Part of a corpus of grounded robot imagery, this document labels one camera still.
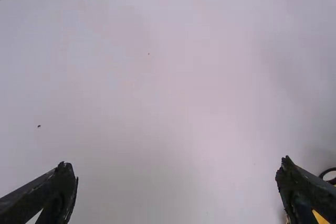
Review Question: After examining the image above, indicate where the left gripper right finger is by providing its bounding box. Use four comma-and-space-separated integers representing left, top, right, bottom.
275, 155, 336, 224

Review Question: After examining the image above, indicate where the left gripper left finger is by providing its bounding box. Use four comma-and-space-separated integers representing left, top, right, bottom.
0, 161, 79, 224

